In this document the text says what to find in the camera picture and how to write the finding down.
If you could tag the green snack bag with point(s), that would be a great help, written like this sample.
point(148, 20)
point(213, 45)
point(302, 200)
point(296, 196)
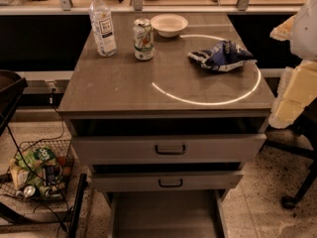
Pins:
point(34, 162)

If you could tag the clear plastic water bottle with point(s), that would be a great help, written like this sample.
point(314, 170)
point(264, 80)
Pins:
point(102, 28)

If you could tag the drawer with black handle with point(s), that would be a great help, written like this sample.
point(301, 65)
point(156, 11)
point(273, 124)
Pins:
point(136, 150)
point(167, 181)

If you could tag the open bottom drawer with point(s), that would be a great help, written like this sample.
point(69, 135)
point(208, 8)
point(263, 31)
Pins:
point(167, 214)

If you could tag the blue chip bag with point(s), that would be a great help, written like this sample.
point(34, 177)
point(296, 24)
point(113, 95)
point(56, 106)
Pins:
point(223, 57)

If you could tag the black stand leg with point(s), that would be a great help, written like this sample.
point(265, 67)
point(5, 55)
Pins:
point(77, 206)

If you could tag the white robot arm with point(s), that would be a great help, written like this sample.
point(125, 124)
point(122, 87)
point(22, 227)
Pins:
point(303, 41)

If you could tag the wire basket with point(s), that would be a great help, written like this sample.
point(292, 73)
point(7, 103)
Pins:
point(57, 178)

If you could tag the black office chair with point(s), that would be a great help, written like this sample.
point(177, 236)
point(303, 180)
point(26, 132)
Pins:
point(306, 125)

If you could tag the grey drawer cabinet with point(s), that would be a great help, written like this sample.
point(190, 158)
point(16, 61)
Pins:
point(167, 95)

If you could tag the white paper bowl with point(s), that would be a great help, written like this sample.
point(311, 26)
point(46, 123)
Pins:
point(169, 25)

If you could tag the green white soda can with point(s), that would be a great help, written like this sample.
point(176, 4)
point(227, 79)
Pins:
point(143, 39)

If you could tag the silver can in basket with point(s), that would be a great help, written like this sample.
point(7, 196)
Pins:
point(29, 191)

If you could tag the middle drawer with black handle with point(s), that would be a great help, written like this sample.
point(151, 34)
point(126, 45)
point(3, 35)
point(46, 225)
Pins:
point(167, 181)

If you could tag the top drawer with black handle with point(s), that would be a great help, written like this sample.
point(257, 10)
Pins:
point(136, 150)

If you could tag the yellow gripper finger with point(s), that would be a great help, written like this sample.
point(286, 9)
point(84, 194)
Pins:
point(297, 88)
point(283, 31)

